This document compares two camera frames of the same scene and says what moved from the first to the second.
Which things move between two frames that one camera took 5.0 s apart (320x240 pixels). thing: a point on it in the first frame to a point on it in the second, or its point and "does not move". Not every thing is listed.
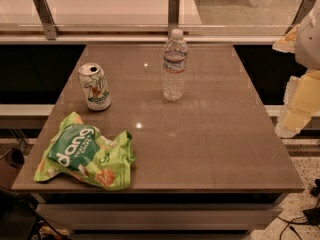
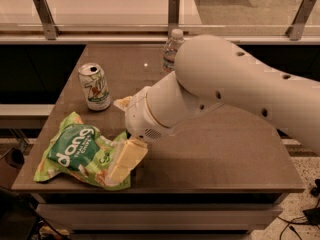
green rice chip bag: (79, 150) does not move
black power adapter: (312, 215) does not move
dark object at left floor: (15, 158) does not move
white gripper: (308, 43) to (139, 117)
